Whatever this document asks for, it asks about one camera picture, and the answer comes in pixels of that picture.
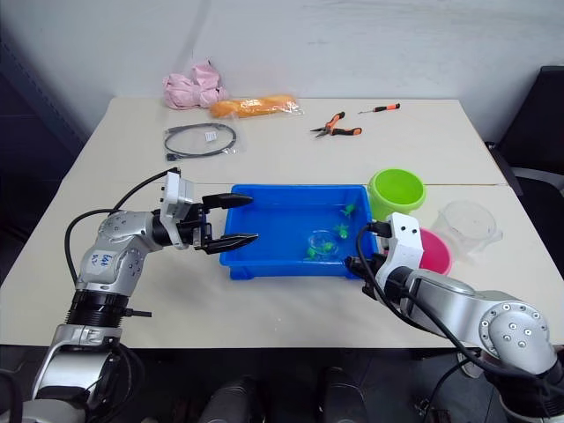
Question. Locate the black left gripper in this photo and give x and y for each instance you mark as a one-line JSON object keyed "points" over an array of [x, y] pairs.
{"points": [[196, 229]]}

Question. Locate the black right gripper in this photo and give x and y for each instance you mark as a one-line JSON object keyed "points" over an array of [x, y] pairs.
{"points": [[368, 264]]}

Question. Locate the clear plastic cup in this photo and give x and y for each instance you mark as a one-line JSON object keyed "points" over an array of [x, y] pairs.
{"points": [[467, 224]]}

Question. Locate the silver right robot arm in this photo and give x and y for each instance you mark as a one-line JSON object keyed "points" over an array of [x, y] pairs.
{"points": [[462, 304]]}

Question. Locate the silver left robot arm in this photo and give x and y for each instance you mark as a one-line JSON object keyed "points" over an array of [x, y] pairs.
{"points": [[119, 233]]}

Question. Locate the green toy fish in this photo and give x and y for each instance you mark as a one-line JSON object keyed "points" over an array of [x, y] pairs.
{"points": [[341, 230], [310, 253], [326, 247], [349, 210]]}

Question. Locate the blue plastic tub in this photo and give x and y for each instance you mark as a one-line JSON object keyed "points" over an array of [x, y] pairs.
{"points": [[282, 266]]}

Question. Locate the pink plastic bucket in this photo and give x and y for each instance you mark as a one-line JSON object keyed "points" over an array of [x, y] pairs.
{"points": [[436, 255]]}

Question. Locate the green plastic bucket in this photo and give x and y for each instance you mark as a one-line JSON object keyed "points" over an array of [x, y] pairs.
{"points": [[396, 187]]}

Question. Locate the orange item in clear bag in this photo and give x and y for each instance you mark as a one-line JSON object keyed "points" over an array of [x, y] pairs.
{"points": [[251, 106]]}

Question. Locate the dark rounded shape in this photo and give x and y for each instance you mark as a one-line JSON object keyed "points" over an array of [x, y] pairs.
{"points": [[233, 401], [341, 396]]}

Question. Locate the crumpled pink plastic bag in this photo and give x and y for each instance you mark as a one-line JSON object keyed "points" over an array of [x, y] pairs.
{"points": [[189, 88]]}

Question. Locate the black chair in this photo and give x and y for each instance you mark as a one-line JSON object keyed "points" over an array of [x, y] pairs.
{"points": [[533, 132]]}

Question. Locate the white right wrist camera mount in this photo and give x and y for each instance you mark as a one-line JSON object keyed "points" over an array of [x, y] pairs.
{"points": [[403, 247]]}

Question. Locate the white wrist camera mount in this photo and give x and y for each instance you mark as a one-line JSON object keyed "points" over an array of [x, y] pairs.
{"points": [[176, 194], [403, 247]]}

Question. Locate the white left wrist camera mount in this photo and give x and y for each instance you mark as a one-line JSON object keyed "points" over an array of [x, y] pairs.
{"points": [[176, 194]]}

